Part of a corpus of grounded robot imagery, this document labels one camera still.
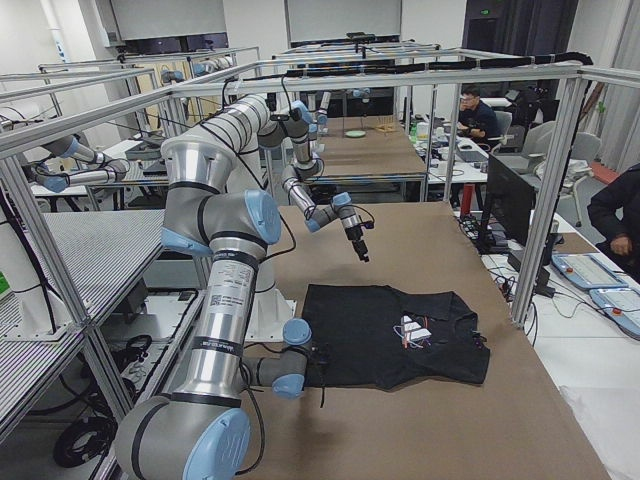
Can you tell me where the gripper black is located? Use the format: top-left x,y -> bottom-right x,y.
345,224 -> 370,262
308,344 -> 330,380

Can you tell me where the black printed t-shirt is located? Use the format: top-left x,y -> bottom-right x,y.
302,285 -> 490,390

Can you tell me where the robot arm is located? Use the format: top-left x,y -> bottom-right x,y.
113,95 -> 311,479
257,100 -> 374,262

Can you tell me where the black computer monitor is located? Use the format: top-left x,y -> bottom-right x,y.
477,156 -> 536,253

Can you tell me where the seated person in background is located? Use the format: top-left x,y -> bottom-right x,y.
457,84 -> 501,149

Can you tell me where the teach pendant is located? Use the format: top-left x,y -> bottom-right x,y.
551,253 -> 628,290
589,288 -> 640,340

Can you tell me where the aluminium slatted work table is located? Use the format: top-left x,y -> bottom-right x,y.
1,210 -> 164,437

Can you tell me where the person in black jacket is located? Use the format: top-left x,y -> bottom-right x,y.
587,164 -> 639,282

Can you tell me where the aluminium frame cage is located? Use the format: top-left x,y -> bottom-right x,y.
1,49 -> 639,420

